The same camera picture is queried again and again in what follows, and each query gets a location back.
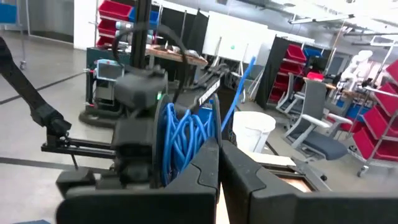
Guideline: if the shelf with red blue bins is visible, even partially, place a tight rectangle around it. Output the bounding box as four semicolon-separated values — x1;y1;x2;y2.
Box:
96;0;160;50

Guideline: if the cluttered wooden workbench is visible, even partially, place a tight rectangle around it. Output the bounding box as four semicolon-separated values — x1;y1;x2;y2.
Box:
145;43;209;68

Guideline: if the black rack with red bins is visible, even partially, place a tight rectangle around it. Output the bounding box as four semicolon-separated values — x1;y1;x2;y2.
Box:
256;35;326;110

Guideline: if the equipment cart with small monitor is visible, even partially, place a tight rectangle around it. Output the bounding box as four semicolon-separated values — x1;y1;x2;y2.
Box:
79;46;134;128

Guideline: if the blue cord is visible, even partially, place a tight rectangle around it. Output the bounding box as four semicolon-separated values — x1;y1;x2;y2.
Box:
160;55;257;187

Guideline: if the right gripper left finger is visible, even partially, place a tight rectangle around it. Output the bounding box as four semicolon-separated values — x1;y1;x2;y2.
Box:
56;137;220;224

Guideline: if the white bin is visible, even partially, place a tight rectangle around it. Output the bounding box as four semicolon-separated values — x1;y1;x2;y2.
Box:
232;111;277;153

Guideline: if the white panel board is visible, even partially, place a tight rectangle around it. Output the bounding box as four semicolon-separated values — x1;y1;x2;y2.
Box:
201;11;269;63

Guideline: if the grey office chair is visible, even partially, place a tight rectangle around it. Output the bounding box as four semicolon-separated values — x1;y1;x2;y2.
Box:
283;79;349;184
275;72;307;114

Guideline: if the black cord spool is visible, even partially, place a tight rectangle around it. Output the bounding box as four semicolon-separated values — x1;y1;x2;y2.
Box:
151;93;223;189

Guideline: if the metal shelf with red bins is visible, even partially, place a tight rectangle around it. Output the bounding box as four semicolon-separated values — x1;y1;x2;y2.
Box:
348;58;398;179

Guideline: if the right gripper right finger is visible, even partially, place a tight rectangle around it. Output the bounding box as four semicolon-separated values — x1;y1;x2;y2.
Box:
220;140;398;224

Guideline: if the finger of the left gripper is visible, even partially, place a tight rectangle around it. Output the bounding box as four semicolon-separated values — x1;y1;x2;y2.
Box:
136;162;154;188
119;163;137;188

